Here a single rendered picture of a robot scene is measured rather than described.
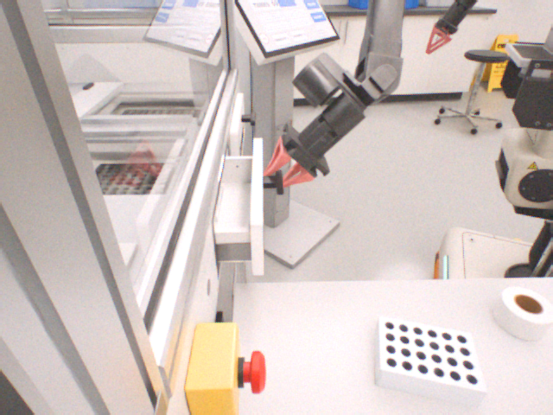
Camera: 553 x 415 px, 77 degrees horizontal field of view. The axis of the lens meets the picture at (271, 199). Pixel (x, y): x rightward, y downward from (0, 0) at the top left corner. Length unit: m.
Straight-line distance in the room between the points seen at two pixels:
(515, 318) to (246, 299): 0.40
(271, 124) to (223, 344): 1.32
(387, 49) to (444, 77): 3.69
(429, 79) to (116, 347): 4.13
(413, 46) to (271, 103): 2.65
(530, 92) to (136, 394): 1.02
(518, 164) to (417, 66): 3.04
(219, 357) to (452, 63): 4.11
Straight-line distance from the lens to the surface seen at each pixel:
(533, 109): 1.09
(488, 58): 3.55
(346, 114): 0.58
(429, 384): 0.53
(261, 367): 0.38
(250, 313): 0.58
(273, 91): 1.56
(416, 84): 4.17
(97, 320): 0.18
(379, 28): 0.64
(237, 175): 0.74
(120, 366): 0.21
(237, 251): 0.54
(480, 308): 0.68
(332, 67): 0.60
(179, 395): 0.34
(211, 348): 0.37
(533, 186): 1.20
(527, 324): 0.65
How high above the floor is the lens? 1.22
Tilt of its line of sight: 33 degrees down
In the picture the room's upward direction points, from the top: straight up
